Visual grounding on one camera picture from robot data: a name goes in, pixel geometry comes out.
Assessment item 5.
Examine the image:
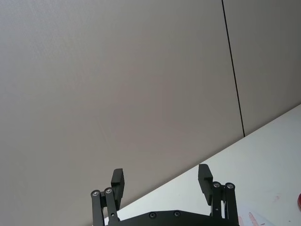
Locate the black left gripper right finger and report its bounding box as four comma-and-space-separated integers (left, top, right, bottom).
198, 163, 239, 226

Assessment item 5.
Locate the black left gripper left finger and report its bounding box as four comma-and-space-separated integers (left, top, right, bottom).
90, 168, 126, 226

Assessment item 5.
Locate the white table cloth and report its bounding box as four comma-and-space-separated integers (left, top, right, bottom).
103, 103, 301, 226

